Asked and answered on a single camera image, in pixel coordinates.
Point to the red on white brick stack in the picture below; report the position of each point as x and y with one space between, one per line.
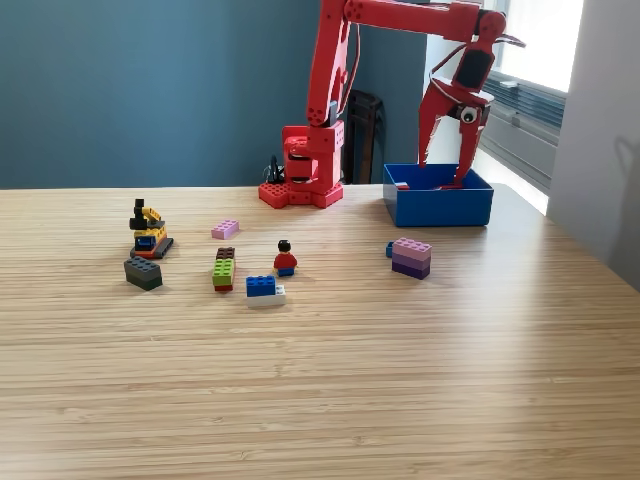
442 188

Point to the small red brick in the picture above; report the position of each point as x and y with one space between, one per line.
403 186

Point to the pink purple brick stack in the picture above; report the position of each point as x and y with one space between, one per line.
411 257

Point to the toy figure red shirt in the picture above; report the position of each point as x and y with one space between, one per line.
285 261

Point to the yellow toy digger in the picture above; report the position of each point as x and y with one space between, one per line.
149 235

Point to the blue plastic bin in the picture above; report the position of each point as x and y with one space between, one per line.
440 207

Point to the black chair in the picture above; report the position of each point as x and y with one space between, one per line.
370 145

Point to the grey window vent grille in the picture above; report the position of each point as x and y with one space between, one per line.
545 111

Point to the small blue brick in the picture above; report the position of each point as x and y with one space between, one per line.
389 249

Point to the blue on white brick stack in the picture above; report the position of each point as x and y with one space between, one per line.
261 287

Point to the green brown red brick stack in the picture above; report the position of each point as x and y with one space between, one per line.
223 272

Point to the dark grey brick stack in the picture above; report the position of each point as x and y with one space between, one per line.
143 273

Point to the white window frame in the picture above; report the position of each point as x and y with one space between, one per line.
530 145

